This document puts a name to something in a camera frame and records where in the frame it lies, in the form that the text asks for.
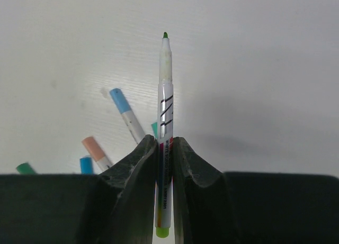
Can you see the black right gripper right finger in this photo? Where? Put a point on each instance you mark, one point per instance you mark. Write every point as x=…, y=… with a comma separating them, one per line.
x=202, y=208

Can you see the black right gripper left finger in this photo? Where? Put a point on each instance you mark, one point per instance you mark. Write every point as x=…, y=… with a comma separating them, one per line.
x=126, y=202

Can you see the lime green marker pen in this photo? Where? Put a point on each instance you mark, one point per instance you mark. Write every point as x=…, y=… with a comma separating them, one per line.
x=165, y=124

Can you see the peach marker pen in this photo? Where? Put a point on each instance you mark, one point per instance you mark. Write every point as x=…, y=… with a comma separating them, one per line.
x=97, y=153

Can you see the light blue marker pen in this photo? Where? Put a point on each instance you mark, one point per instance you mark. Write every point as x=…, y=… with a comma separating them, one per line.
x=127, y=114

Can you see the sky blue marker pen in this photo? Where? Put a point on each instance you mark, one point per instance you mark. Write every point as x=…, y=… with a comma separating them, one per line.
x=86, y=165

